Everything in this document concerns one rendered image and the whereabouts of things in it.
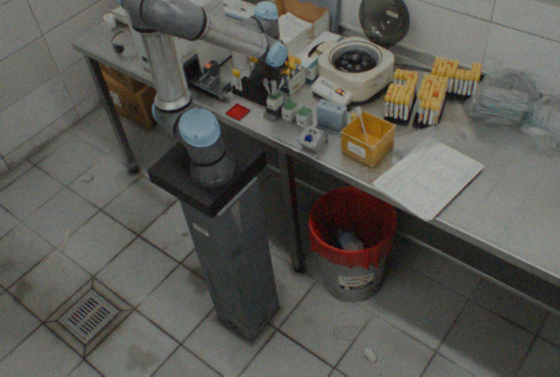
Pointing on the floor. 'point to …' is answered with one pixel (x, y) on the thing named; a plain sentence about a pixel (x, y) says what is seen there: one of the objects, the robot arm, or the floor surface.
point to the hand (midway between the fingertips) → (272, 94)
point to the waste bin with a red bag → (366, 230)
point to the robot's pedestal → (237, 261)
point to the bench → (512, 249)
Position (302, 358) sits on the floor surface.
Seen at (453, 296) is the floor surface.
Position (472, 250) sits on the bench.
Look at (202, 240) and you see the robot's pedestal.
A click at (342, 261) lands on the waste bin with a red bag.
